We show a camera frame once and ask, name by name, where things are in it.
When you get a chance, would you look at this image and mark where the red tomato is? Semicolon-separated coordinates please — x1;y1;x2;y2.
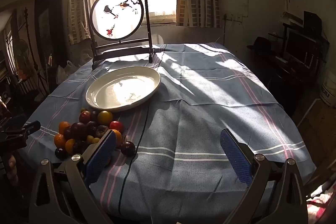
109;120;124;133

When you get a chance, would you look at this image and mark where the dark framed picture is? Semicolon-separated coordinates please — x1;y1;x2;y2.
34;0;67;67

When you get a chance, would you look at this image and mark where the white plastic bag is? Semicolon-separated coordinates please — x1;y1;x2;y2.
56;61;76;84

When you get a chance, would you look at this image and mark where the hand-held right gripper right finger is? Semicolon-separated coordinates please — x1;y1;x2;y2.
220;128;308;224

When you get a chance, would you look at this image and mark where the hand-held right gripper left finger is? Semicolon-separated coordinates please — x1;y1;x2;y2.
28;129;117;224

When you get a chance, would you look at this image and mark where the floor fan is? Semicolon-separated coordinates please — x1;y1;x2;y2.
14;39;30;57

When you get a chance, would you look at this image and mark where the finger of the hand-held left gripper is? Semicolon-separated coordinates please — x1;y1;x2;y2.
0;120;41;141

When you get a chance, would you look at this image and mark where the white bucket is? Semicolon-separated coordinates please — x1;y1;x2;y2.
320;74;336;109

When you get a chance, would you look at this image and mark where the computer monitor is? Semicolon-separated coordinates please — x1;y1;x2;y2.
285;27;319;62

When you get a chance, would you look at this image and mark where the person's left hand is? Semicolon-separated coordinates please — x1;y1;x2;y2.
7;153;19;186

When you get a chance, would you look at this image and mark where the round bird-painted table screen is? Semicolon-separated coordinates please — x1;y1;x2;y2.
84;0;153;69

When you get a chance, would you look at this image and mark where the white oval plate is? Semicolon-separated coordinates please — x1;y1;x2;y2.
85;66;161;112

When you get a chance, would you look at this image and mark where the black hat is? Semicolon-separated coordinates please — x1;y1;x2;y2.
247;37;275;51

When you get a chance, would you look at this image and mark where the orange tangerine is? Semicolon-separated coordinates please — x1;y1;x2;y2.
54;134;67;148
58;121;71;134
65;138;76;154

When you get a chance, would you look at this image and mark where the orange tomato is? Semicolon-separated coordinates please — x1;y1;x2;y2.
112;130;123;147

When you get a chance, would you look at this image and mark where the blue striped tablecloth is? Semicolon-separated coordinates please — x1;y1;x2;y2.
16;42;317;216

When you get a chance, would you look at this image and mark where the yellow tomato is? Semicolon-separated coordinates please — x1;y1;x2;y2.
98;111;113;125

